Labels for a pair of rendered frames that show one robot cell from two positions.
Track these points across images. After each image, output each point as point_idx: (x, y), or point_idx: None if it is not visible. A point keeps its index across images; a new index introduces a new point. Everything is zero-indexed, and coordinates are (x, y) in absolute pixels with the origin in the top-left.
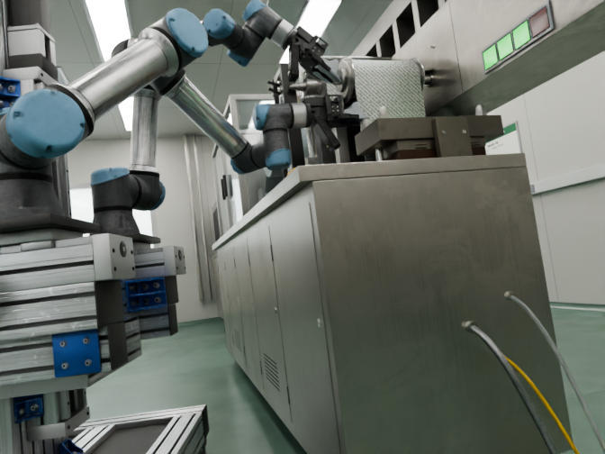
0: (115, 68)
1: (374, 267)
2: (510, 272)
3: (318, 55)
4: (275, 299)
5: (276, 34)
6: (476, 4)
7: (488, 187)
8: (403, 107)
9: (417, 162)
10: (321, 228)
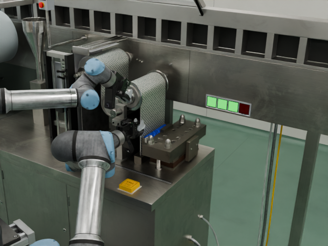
0: (100, 205)
1: (168, 234)
2: (202, 206)
3: (124, 90)
4: (66, 225)
5: (107, 84)
6: (210, 68)
7: (203, 173)
8: (157, 111)
9: (186, 175)
10: (155, 229)
